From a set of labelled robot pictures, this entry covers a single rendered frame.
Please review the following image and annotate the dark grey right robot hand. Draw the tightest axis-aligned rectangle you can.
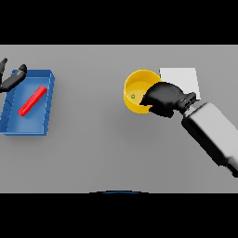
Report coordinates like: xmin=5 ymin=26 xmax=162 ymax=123
xmin=139 ymin=81 xmax=197 ymax=119

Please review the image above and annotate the yellow bowl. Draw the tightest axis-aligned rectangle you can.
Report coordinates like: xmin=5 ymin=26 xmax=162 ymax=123
xmin=123 ymin=69 xmax=163 ymax=114

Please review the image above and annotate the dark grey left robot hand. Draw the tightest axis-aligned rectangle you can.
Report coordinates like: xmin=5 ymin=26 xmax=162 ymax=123
xmin=0 ymin=57 xmax=28 ymax=94

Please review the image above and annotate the red beaker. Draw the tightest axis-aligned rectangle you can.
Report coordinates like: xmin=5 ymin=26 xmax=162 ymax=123
xmin=18 ymin=86 xmax=48 ymax=117

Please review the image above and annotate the pale square measuring scale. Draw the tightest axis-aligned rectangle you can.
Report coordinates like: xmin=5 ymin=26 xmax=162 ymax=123
xmin=158 ymin=67 xmax=202 ymax=101

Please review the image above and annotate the blue tray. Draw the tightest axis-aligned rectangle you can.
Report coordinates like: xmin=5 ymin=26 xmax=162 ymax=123
xmin=0 ymin=69 xmax=56 ymax=137

